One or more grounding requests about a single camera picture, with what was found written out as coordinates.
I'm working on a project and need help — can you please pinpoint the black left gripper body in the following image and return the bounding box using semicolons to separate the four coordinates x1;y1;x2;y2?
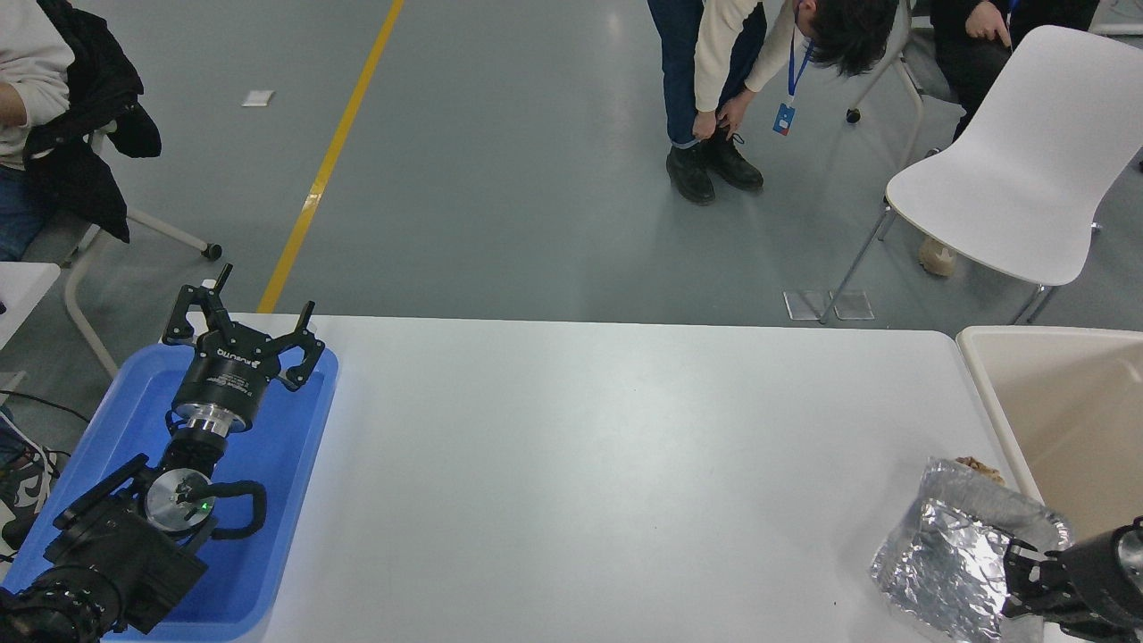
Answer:
173;329;288;424

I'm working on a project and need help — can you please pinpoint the white side table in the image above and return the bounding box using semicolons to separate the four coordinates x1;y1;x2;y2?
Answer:
0;262;62;351

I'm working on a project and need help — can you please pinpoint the silver foil plate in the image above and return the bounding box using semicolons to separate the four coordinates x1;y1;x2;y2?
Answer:
871;457;1072;643

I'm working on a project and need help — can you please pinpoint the white shell chair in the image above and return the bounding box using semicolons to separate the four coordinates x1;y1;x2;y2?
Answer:
820;25;1143;325

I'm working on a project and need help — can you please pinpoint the large pale bin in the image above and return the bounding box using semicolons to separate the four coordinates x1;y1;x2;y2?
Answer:
955;325;1143;643

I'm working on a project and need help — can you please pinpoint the thin black cable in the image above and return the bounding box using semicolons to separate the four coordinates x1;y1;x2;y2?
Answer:
0;390;93;422

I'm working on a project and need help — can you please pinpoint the blue lanyard badge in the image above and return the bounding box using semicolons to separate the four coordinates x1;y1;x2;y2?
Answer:
772;36;816;137

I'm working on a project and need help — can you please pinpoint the person beside black jacket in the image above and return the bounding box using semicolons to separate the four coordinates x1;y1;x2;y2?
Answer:
0;0;77;262

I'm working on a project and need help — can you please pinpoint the black and white shoe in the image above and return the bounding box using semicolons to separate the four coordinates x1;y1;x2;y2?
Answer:
0;445;60;550

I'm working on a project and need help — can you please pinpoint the small beige rounded object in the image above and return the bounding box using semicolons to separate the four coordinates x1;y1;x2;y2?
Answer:
919;236;958;277

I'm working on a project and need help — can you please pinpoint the white frame wheeled chair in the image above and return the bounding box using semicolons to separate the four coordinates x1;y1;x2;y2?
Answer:
25;125;224;378

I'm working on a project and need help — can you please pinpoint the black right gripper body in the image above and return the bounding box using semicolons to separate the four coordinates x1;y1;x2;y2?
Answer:
1061;527;1143;640

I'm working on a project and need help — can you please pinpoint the blue plastic tray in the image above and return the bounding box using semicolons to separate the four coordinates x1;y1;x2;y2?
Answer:
0;344;340;642

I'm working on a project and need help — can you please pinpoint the black jacket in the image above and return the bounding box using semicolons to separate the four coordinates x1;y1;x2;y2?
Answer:
22;0;163;244

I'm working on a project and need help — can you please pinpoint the grey wheeled chair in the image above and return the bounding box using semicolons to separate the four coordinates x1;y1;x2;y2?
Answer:
847;0;961;171

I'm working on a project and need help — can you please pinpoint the walking person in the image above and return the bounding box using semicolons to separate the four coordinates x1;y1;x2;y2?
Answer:
647;0;901;206

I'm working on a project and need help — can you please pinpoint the person in dark top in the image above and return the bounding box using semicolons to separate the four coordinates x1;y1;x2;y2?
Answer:
929;0;1101;144

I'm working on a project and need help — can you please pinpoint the crumpled tan paper ball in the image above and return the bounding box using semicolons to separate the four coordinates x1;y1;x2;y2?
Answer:
955;456;1006;487

